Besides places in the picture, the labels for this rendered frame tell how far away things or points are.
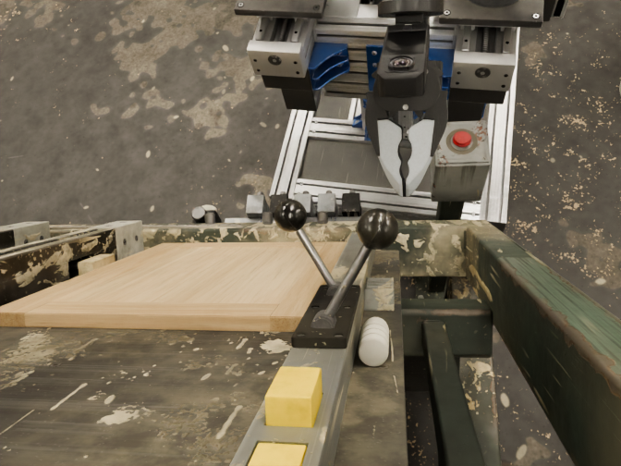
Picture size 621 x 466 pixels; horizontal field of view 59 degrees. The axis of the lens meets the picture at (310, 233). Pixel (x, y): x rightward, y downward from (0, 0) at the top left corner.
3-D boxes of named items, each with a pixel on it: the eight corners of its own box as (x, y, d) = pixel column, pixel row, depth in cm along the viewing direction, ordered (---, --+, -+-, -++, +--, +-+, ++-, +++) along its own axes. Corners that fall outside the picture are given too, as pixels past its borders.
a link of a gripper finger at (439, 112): (446, 155, 62) (450, 74, 60) (445, 157, 61) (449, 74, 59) (404, 154, 64) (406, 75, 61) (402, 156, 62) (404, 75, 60)
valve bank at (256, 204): (380, 214, 158) (377, 171, 137) (380, 261, 152) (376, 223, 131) (212, 217, 166) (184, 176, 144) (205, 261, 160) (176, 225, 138)
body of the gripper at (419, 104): (444, 112, 67) (448, 6, 64) (441, 117, 59) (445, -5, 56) (381, 113, 69) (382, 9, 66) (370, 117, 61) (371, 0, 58)
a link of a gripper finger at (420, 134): (433, 190, 68) (437, 113, 66) (431, 200, 63) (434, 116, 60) (408, 189, 69) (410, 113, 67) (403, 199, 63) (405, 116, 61)
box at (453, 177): (477, 161, 141) (487, 118, 125) (480, 202, 136) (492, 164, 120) (429, 163, 142) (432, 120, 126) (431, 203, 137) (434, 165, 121)
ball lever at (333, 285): (357, 288, 66) (298, 191, 65) (354, 297, 62) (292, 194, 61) (329, 303, 66) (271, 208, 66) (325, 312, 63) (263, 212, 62)
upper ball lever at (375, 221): (337, 337, 54) (406, 218, 52) (334, 350, 51) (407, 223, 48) (304, 317, 55) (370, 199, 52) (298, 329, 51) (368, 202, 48)
